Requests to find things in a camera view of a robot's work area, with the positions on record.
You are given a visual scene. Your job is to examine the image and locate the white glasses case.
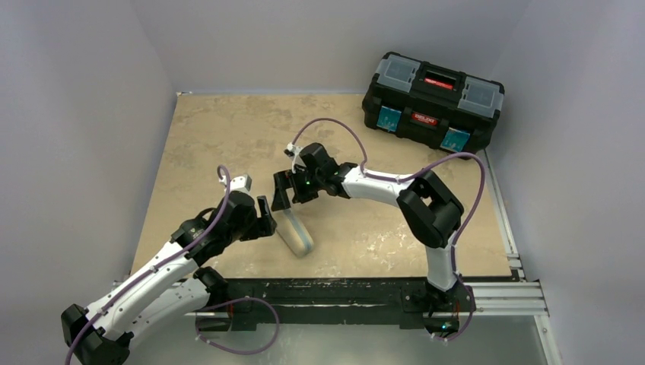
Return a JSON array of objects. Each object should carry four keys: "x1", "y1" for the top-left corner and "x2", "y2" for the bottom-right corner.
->
[{"x1": 273, "y1": 209, "x2": 314, "y2": 258}]

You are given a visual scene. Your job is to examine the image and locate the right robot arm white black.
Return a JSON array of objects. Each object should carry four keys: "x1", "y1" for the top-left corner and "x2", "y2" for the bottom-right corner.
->
[{"x1": 271, "y1": 143, "x2": 465, "y2": 306}]

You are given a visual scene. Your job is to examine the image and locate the aluminium frame rail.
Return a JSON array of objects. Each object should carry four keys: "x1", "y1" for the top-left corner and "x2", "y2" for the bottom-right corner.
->
[{"x1": 467, "y1": 152, "x2": 562, "y2": 364}]

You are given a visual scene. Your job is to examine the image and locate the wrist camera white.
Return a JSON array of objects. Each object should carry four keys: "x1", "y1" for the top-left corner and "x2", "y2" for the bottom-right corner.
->
[
  {"x1": 284, "y1": 142, "x2": 306, "y2": 173},
  {"x1": 219, "y1": 174, "x2": 253, "y2": 195}
]

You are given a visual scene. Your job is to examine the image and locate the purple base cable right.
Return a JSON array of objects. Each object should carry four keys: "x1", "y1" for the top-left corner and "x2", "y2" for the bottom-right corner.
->
[{"x1": 432, "y1": 277, "x2": 478, "y2": 342}]

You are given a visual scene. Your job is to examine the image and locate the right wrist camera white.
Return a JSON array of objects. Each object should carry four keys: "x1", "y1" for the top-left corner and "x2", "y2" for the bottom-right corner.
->
[{"x1": 284, "y1": 142, "x2": 306, "y2": 173}]

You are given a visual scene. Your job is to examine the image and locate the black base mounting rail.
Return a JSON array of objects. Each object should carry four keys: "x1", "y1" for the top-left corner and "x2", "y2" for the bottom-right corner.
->
[{"x1": 206, "y1": 277, "x2": 475, "y2": 336}]

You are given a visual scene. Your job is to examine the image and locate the black toolbox with clear lids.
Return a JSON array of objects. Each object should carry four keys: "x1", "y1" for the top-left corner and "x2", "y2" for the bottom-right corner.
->
[{"x1": 362, "y1": 52, "x2": 505, "y2": 154}]

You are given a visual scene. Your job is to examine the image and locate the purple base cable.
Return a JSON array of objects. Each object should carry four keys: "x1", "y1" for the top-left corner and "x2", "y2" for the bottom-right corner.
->
[
  {"x1": 195, "y1": 295, "x2": 281, "y2": 355},
  {"x1": 432, "y1": 277, "x2": 478, "y2": 342}
]

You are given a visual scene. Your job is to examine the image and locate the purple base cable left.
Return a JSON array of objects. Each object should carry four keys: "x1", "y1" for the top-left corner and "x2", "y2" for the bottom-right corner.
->
[{"x1": 195, "y1": 295, "x2": 281, "y2": 355}]

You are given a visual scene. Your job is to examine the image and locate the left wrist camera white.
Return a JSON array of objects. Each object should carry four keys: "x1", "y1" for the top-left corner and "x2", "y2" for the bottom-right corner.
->
[{"x1": 219, "y1": 174, "x2": 253, "y2": 195}]

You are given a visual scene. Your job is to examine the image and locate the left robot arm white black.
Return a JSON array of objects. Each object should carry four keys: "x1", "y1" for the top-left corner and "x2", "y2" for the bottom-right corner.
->
[{"x1": 61, "y1": 191, "x2": 276, "y2": 364}]

